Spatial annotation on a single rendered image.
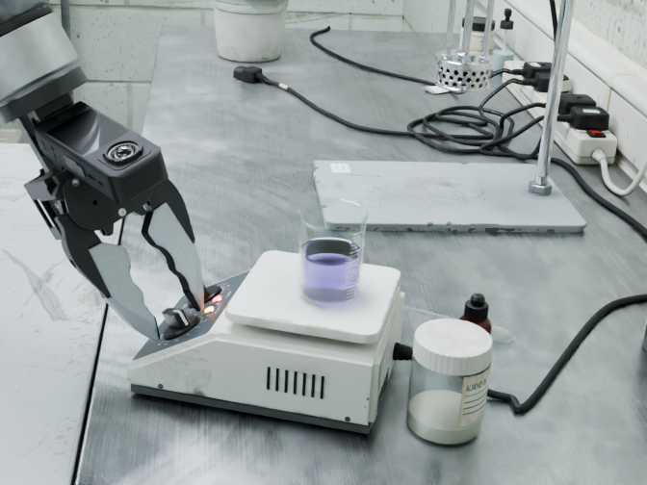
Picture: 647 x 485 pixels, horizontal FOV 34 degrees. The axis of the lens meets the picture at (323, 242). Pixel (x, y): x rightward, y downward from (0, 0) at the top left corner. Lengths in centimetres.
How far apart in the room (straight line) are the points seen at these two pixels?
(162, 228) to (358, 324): 17
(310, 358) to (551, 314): 32
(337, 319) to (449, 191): 50
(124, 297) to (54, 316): 17
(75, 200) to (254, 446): 23
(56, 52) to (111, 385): 27
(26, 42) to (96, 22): 248
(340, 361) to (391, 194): 48
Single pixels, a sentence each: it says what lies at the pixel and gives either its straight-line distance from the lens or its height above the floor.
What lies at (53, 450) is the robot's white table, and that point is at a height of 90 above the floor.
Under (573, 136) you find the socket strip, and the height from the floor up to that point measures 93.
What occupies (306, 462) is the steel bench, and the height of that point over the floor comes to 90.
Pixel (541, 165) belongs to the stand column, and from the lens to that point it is 127.
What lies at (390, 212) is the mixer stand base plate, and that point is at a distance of 118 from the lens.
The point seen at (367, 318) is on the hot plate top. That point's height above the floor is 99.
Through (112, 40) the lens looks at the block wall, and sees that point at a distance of 327.
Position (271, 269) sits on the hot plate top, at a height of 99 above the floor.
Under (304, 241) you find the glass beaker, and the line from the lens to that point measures 78.
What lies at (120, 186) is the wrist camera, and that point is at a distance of 73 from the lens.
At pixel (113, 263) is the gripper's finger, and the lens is 81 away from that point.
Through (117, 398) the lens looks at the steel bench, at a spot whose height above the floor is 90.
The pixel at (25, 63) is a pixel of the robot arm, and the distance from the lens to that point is 79.
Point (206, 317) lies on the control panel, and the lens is 84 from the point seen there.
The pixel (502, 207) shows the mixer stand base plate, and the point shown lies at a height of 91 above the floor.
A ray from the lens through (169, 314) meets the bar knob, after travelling 84.
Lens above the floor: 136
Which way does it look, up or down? 24 degrees down
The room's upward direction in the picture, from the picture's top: 3 degrees clockwise
